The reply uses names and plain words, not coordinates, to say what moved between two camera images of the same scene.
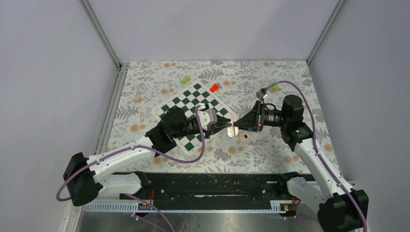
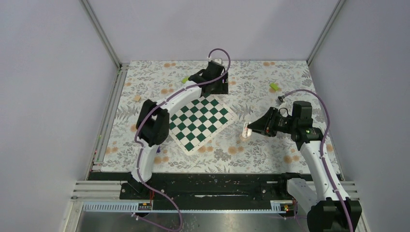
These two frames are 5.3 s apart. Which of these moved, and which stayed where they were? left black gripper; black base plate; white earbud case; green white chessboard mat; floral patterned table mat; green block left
Moved: left black gripper; white earbud case
Stayed: black base plate; green white chessboard mat; green block left; floral patterned table mat
